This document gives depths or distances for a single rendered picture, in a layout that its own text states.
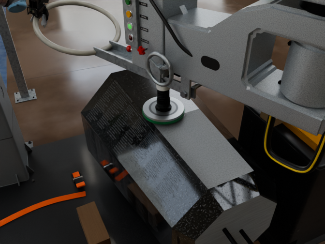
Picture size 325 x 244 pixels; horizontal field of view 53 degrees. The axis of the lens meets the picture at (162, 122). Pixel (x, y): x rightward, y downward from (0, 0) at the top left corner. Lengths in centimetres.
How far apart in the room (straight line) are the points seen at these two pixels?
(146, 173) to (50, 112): 185
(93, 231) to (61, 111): 150
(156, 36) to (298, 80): 58
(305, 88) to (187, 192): 64
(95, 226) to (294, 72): 147
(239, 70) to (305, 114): 26
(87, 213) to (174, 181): 84
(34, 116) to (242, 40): 246
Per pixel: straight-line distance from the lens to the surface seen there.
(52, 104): 337
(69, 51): 182
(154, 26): 134
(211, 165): 144
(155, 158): 156
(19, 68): 341
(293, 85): 110
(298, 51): 106
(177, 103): 171
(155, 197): 151
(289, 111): 113
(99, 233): 206
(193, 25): 124
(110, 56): 174
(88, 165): 260
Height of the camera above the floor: 183
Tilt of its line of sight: 38 degrees down
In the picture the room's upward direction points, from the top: straight up
